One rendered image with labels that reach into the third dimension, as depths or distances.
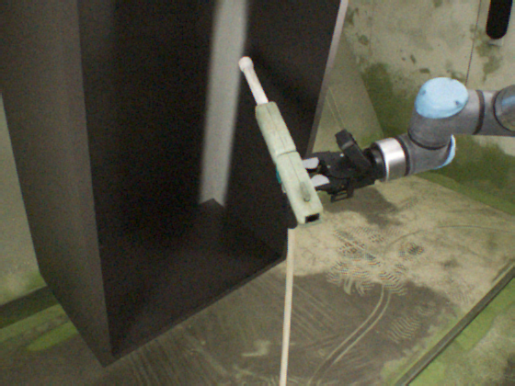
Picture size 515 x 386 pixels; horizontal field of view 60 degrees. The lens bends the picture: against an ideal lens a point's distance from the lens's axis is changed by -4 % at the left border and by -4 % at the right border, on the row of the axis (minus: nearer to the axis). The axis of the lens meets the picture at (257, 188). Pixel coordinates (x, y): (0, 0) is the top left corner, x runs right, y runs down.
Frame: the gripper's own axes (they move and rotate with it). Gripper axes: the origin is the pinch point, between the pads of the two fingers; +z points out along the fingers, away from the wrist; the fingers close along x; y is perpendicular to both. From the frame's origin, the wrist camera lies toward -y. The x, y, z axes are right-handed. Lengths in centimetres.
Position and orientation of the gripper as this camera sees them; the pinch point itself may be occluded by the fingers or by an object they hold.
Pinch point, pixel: (287, 180)
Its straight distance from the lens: 94.6
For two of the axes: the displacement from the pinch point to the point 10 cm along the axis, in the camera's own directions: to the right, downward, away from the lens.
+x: -2.8, -7.6, 5.9
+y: 0.4, 6.0, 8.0
